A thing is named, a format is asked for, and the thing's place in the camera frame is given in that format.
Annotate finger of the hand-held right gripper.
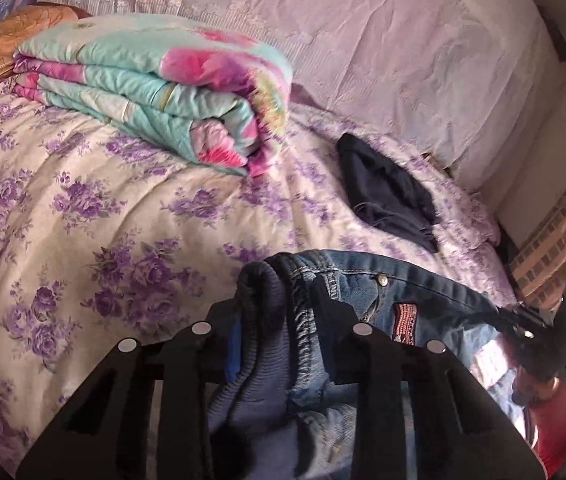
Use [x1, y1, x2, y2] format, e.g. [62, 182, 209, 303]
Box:
[497, 306, 550, 342]

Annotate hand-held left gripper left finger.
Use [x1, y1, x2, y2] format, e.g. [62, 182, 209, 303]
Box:
[15, 300, 244, 480]

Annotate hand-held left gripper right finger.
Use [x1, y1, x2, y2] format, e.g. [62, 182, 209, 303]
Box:
[312, 279, 547, 480]

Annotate blue denim pants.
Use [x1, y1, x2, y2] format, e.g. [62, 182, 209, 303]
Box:
[208, 249, 529, 480]

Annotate person's right forearm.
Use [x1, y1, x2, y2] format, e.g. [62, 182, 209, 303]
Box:
[513, 374, 566, 477]

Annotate dark navy cloth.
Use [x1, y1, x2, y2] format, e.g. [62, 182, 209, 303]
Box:
[337, 132, 439, 255]

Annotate wooden headboard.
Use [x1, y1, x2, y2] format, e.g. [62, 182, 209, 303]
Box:
[426, 152, 456, 181]

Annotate purple floral bedsheet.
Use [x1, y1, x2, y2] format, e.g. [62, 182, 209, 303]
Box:
[0, 85, 519, 476]

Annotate folded floral quilt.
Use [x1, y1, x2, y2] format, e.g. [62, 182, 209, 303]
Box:
[13, 12, 294, 178]

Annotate white lace cover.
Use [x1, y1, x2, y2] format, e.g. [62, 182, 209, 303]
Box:
[38, 0, 566, 196]

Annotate brown patterned pillow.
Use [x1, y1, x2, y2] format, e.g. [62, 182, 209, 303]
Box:
[0, 5, 88, 106]

